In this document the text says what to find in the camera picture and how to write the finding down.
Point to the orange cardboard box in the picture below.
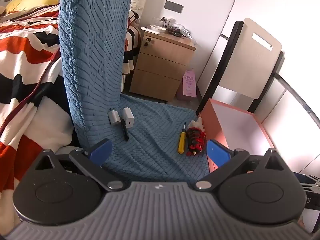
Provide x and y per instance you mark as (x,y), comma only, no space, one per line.
(250,130)

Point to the red black toy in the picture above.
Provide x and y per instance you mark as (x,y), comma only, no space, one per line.
(195,140)

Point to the pink paper bag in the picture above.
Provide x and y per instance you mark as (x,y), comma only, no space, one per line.
(188,85)

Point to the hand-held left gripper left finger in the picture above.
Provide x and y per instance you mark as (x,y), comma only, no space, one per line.
(101,152)

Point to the black pen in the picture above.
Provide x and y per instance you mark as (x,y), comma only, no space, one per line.
(125,130)

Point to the yellow screwdriver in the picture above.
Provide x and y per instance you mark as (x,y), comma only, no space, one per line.
(182,141)

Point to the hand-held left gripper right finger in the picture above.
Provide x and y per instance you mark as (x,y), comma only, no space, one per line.
(218,153)

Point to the grey wall switch panel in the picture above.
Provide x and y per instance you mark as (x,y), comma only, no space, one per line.
(173,6)

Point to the white charger plug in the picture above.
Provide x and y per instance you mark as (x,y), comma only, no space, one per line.
(128,118)

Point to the black keys in lock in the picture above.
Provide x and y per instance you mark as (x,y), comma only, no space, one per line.
(147,42)

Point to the clutter on cabinet top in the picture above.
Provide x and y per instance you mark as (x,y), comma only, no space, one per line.
(178,28)

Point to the white plush toy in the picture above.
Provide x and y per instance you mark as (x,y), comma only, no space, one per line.
(196,123)

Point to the red black white striped blanket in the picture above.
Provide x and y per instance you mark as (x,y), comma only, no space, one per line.
(25,55)

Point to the grey charger plug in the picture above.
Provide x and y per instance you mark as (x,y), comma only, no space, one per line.
(114,117)

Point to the blue textured blanket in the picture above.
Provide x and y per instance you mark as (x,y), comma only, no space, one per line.
(95,42)

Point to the wooden bedside cabinet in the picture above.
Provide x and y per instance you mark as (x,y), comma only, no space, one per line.
(160,65)

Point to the yellow pillow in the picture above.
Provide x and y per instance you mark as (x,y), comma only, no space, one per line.
(32,2)

